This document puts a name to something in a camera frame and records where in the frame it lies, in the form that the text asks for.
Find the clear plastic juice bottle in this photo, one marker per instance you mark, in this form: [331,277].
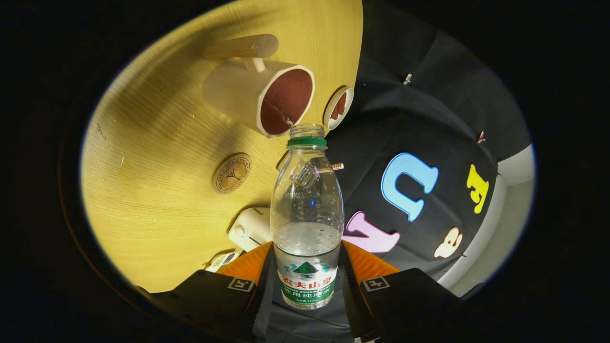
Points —
[307,214]

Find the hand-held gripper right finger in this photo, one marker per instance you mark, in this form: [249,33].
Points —
[350,295]

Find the pink clip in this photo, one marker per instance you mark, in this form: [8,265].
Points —
[481,137]

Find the small white plate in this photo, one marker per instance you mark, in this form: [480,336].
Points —
[347,97]

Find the white toaster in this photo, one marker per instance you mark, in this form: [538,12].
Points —
[250,228]

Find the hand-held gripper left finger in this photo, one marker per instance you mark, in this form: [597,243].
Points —
[261,305]

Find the pink and white stick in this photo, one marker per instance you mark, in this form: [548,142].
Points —
[336,166]

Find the white sectioned dish with beans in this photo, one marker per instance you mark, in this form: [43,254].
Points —
[221,261]

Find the silver clip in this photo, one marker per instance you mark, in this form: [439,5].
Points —
[407,79]

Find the black backdrop cloth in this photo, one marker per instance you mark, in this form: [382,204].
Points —
[429,109]

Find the round wooden coaster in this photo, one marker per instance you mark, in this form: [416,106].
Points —
[231,173]

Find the brown sausage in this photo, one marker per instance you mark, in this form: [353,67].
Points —
[341,102]
[335,113]

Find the wooden table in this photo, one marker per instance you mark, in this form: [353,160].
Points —
[157,214]

